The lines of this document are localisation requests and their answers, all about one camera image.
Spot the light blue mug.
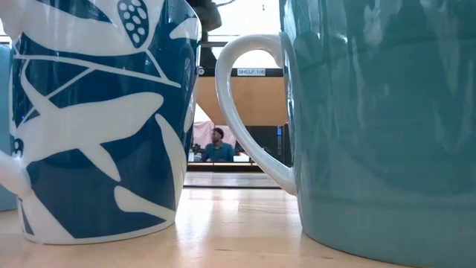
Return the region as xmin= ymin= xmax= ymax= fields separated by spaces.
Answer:
xmin=0 ymin=43 xmax=19 ymax=212

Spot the blue white leaf-patterned mug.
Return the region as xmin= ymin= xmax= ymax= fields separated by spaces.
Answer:
xmin=0 ymin=0 xmax=202 ymax=246

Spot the person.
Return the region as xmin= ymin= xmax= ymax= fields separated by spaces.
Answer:
xmin=202 ymin=127 xmax=235 ymax=163

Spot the black cabinet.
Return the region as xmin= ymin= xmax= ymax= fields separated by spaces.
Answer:
xmin=243 ymin=124 xmax=293 ymax=168

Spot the black aluminium table frame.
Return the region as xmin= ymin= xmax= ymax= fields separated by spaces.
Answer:
xmin=187 ymin=162 xmax=263 ymax=173

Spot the pink cloth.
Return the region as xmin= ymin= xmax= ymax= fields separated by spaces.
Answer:
xmin=192 ymin=121 xmax=237 ymax=153

